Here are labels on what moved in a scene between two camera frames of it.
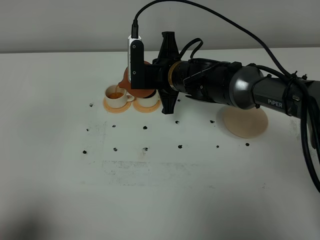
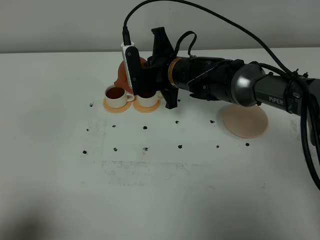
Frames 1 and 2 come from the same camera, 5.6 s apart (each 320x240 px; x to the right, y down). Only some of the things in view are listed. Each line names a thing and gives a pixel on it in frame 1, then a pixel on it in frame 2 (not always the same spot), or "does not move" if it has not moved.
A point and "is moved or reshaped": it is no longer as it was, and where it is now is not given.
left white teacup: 116,97 does not move
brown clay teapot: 126,85 is moved or reshaped
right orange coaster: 145,109 does not move
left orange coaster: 115,110 does not move
